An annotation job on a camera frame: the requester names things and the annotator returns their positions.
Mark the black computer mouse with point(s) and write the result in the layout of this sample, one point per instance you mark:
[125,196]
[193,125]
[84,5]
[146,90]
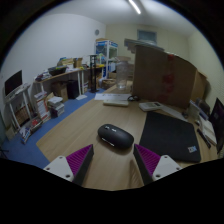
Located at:
[115,136]

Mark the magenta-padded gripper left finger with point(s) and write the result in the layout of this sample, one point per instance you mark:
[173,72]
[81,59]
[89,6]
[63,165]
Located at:
[63,166]

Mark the black mouse pad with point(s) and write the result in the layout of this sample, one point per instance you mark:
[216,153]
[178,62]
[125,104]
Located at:
[168,135]

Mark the white metal rack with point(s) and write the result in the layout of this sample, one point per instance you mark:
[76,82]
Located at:
[16,100]

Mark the black monitor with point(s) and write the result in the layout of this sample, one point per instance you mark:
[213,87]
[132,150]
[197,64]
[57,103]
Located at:
[13,82]

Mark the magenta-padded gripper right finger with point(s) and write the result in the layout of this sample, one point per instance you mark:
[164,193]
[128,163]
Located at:
[163,166]

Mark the short stack of books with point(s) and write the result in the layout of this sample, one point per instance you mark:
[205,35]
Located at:
[56,106]

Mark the paper stack on box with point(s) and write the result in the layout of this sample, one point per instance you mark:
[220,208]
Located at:
[140,43]

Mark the clear plastic jar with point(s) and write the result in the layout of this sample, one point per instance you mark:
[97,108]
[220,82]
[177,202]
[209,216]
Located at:
[122,75]

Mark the frosted window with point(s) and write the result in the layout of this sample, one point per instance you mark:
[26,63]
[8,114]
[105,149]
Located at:
[147,36]

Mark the white notebook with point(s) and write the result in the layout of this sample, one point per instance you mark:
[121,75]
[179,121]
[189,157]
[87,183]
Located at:
[208,128]

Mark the small cardboard box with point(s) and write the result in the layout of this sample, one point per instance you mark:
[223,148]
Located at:
[78,62]

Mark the large brown cardboard box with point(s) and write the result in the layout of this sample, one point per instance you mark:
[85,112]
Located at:
[153,76]

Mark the round wall clock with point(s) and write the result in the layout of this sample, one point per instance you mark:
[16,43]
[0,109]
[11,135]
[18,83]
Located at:
[97,32]

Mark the black basket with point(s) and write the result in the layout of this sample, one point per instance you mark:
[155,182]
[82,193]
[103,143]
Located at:
[57,70]

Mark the long wooden wall desk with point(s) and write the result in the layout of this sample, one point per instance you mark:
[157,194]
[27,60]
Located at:
[61,74]

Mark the black pen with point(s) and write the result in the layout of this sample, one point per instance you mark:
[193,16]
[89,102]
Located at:
[203,137]

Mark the open cardboard box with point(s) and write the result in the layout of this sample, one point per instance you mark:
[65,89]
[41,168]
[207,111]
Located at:
[199,86]

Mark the white paper sheet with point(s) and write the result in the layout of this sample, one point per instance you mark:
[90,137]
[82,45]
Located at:
[110,96]

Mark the black tall stand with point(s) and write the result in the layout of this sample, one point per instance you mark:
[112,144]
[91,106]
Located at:
[93,73]

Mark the black computer tower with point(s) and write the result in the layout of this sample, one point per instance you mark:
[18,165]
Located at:
[73,89]

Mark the white and blue shelf unit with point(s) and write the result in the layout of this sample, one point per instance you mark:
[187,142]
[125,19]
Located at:
[106,55]

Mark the ceiling tube light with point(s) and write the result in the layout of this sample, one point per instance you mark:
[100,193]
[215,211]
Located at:
[134,6]

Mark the brown cardboard box under desk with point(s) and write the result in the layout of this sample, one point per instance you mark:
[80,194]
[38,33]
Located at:
[60,90]

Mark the white calculator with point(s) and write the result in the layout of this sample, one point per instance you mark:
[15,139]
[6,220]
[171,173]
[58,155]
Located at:
[150,106]

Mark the tall stack of books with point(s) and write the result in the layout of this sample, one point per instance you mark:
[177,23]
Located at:
[41,106]

